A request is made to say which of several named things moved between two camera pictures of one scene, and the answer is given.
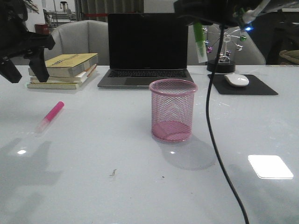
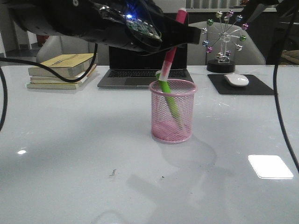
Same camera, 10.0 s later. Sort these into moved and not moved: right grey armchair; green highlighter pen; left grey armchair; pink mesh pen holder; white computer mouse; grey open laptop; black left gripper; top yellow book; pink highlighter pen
Moved: pink highlighter pen; green highlighter pen; black left gripper
Not moved: white computer mouse; grey open laptop; right grey armchair; left grey armchair; pink mesh pen holder; top yellow book
